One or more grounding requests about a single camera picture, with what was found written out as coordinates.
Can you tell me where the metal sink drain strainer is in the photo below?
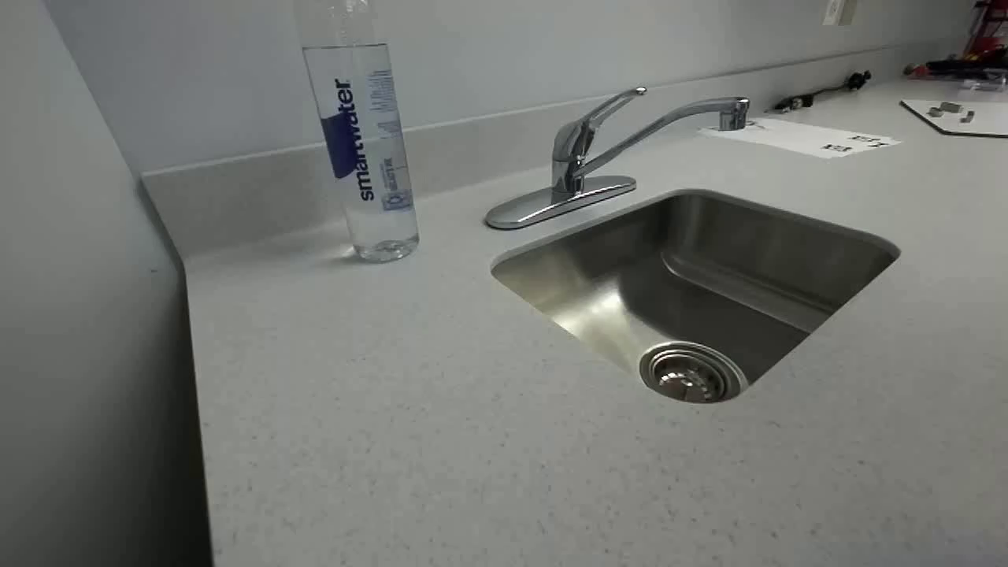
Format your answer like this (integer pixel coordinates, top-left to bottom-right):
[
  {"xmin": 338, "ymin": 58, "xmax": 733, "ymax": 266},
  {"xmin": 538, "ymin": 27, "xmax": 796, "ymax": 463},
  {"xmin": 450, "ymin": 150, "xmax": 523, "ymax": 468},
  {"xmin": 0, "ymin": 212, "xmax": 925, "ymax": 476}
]
[{"xmin": 636, "ymin": 337, "xmax": 750, "ymax": 406}]

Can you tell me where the clear smartwater plastic bottle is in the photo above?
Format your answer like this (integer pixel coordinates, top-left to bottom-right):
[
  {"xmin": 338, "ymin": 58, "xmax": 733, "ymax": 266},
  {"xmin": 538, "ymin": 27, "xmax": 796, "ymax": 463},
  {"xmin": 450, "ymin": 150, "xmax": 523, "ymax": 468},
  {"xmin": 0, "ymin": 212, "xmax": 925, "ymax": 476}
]
[{"xmin": 296, "ymin": 0, "xmax": 422, "ymax": 266}]

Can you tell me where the stainless steel sink basin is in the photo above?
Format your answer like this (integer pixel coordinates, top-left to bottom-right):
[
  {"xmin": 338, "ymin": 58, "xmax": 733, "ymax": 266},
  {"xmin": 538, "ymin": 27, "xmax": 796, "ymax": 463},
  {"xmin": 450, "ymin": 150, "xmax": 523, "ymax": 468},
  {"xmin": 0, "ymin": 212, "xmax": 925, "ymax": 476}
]
[{"xmin": 489, "ymin": 186, "xmax": 904, "ymax": 406}]

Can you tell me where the white printed paper sheet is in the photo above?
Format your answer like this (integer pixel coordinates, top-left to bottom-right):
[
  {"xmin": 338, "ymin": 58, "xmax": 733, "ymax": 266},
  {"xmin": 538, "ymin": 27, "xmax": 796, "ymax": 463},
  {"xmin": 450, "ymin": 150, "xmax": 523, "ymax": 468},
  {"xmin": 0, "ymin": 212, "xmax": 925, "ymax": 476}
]
[{"xmin": 700, "ymin": 111, "xmax": 904, "ymax": 163}]

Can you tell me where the black slim tool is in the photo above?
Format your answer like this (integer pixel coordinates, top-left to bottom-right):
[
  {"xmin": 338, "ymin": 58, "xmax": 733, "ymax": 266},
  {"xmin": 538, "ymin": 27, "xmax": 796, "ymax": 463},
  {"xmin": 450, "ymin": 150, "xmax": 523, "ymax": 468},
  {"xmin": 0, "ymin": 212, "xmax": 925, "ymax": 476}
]
[{"xmin": 769, "ymin": 66, "xmax": 875, "ymax": 117}]

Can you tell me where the red and black equipment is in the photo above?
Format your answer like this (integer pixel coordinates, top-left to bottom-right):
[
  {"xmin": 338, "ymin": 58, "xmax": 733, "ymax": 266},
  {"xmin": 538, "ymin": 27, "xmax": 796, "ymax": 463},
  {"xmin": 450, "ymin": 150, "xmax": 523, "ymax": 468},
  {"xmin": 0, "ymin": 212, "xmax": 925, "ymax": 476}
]
[{"xmin": 904, "ymin": 0, "xmax": 1008, "ymax": 83}]

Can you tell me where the chrome faucet lever handle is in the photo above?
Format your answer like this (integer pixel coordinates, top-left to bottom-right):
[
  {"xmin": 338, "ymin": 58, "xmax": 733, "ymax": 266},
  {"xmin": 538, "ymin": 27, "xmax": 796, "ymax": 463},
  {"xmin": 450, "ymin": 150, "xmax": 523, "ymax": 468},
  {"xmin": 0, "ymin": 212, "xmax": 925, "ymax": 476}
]
[{"xmin": 548, "ymin": 85, "xmax": 653, "ymax": 162}]

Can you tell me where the white wall outlet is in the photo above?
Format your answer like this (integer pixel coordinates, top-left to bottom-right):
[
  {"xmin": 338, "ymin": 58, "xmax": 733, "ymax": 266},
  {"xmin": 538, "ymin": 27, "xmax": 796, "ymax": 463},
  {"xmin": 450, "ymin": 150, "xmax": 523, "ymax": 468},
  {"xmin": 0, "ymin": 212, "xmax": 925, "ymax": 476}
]
[{"xmin": 818, "ymin": 0, "xmax": 860, "ymax": 29}]

